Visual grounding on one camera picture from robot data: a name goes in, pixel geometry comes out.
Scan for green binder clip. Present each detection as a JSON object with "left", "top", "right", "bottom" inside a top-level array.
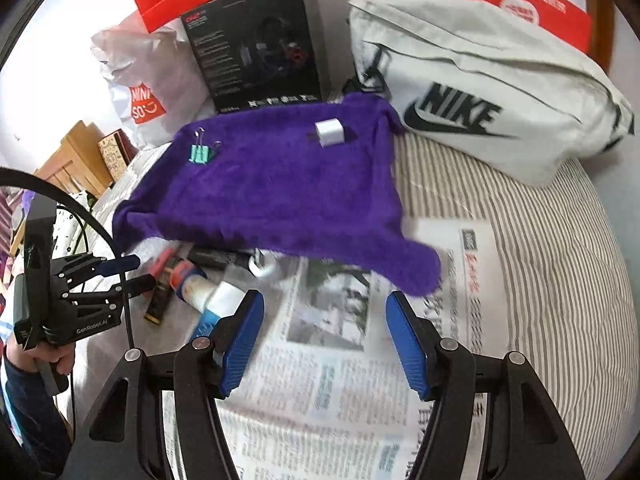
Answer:
[{"left": 187, "top": 127, "right": 223, "bottom": 165}]

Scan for person's left forearm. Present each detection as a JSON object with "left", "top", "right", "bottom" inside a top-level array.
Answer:
[{"left": 0, "top": 360, "right": 73, "bottom": 476}]

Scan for small brown bottle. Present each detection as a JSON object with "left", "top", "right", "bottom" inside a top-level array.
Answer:
[{"left": 144, "top": 280, "right": 173, "bottom": 325}]

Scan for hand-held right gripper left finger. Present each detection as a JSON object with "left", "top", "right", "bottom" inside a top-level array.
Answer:
[{"left": 87, "top": 290, "right": 266, "bottom": 480}]

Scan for white sling bag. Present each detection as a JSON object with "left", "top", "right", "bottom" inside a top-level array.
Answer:
[{"left": 346, "top": 0, "right": 636, "bottom": 188}]

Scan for wooden furniture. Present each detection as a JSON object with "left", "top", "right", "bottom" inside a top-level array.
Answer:
[{"left": 32, "top": 120, "right": 113, "bottom": 196}]

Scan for white plastic bag red logo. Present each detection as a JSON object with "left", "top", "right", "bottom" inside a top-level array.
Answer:
[{"left": 90, "top": 12, "right": 218, "bottom": 148}]

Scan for white charger plug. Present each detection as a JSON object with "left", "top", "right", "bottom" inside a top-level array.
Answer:
[{"left": 307, "top": 119, "right": 351, "bottom": 150}]

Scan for newspaper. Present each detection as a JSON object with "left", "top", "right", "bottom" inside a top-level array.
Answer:
[{"left": 90, "top": 140, "right": 506, "bottom": 480}]

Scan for black tube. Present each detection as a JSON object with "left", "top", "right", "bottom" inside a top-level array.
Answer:
[{"left": 187, "top": 246, "right": 256, "bottom": 270}]

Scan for white tape roll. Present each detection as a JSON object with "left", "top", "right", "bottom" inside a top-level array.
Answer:
[{"left": 247, "top": 249, "right": 278, "bottom": 278}]

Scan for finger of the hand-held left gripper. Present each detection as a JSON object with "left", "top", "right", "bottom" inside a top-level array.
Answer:
[
  {"left": 65, "top": 275, "right": 157, "bottom": 311},
  {"left": 52, "top": 254, "right": 142, "bottom": 288}
]

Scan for black headset box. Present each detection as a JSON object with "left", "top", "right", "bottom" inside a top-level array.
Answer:
[{"left": 180, "top": 0, "right": 331, "bottom": 115}]

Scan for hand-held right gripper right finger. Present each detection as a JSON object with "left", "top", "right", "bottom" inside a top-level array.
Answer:
[{"left": 385, "top": 290, "right": 586, "bottom": 480}]

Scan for person's left hand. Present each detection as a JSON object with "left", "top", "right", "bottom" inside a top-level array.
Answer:
[{"left": 6, "top": 341, "right": 77, "bottom": 377}]

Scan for pink pen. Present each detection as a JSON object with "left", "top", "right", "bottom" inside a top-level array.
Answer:
[{"left": 150, "top": 245, "right": 181, "bottom": 281}]

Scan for patterned box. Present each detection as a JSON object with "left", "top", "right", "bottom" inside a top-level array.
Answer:
[{"left": 97, "top": 130, "right": 133, "bottom": 181}]

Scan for striped bedsheet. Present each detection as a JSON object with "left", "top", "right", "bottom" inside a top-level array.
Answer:
[{"left": 390, "top": 132, "right": 632, "bottom": 480}]

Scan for red and white bag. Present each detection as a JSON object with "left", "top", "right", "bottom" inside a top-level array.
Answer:
[{"left": 460, "top": 0, "right": 593, "bottom": 53}]

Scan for purple towel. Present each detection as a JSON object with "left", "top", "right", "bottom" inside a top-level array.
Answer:
[{"left": 112, "top": 92, "right": 442, "bottom": 297}]

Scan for white bottle blue label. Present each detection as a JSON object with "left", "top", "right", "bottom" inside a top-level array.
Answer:
[{"left": 182, "top": 280, "right": 243, "bottom": 346}]

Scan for white dotted cloth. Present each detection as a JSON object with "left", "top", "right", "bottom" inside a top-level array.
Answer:
[{"left": 50, "top": 195, "right": 98, "bottom": 261}]

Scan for black cable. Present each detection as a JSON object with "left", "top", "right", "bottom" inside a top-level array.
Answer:
[{"left": 0, "top": 167, "right": 136, "bottom": 441}]

